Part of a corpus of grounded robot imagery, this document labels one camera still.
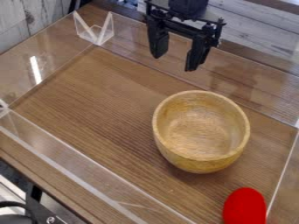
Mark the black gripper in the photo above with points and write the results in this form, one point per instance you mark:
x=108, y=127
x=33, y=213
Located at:
x=187, y=18

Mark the red felt strawberry toy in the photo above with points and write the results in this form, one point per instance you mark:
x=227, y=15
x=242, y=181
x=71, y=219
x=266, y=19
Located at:
x=244, y=207

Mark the light wooden bowl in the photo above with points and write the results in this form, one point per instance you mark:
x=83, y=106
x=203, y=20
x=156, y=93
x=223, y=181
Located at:
x=200, y=131

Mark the clear acrylic tray enclosure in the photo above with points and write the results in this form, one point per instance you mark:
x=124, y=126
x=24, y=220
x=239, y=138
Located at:
x=76, y=132

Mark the black table leg bracket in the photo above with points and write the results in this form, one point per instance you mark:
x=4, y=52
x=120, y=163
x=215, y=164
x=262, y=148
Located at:
x=44, y=216

